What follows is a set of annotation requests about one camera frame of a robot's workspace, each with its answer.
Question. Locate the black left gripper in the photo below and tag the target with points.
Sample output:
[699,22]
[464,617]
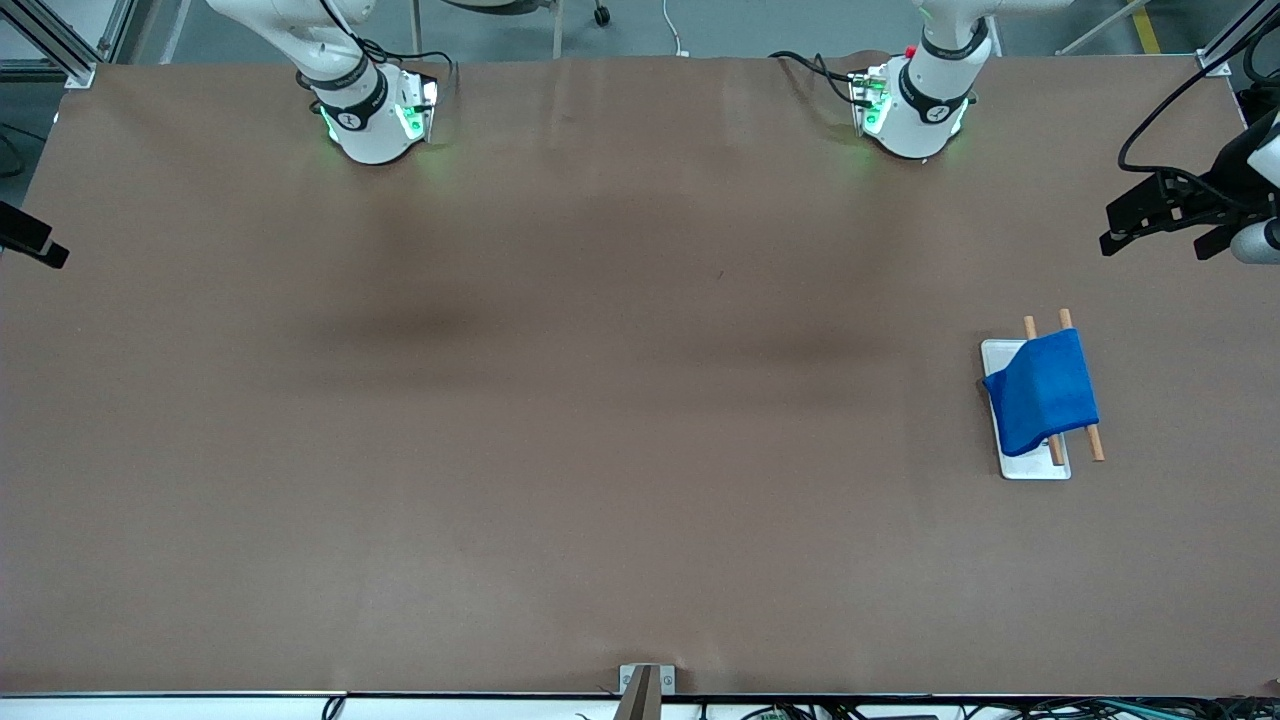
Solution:
[1208,195]

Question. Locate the blue towel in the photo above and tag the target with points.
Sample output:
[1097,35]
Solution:
[1045,390]

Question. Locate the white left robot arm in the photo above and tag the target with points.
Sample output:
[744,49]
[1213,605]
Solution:
[925,100]

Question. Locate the white towel rack wooden rods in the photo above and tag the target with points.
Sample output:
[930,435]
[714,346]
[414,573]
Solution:
[1035,465]

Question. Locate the white slanted floor bar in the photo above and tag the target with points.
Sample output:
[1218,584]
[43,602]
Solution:
[1100,28]

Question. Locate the white chair leg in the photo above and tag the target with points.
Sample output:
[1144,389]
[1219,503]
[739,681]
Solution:
[415,25]
[557,28]

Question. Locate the black caster wheel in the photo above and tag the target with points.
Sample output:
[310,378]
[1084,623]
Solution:
[602,15]

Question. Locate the aluminium frame post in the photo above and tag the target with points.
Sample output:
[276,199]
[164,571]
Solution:
[1215,62]
[55,45]

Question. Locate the metal table edge bracket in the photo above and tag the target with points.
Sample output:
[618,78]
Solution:
[645,690]

